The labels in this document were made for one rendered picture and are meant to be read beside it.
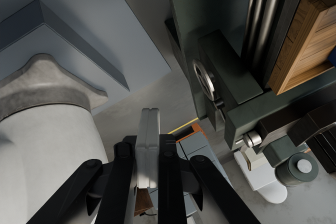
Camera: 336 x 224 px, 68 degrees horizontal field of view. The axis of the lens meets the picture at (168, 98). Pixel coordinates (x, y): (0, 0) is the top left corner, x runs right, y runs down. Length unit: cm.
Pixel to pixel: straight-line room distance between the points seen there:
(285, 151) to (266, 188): 576
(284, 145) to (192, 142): 226
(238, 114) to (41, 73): 51
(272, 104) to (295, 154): 65
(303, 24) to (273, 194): 672
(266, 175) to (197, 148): 383
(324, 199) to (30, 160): 790
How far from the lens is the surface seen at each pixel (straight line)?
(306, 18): 46
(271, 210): 791
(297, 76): 70
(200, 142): 347
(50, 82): 41
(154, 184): 17
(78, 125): 39
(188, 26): 88
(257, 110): 72
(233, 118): 71
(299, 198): 797
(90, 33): 46
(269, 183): 707
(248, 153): 391
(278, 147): 135
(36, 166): 36
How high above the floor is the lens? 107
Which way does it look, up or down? 26 degrees down
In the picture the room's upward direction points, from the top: 154 degrees clockwise
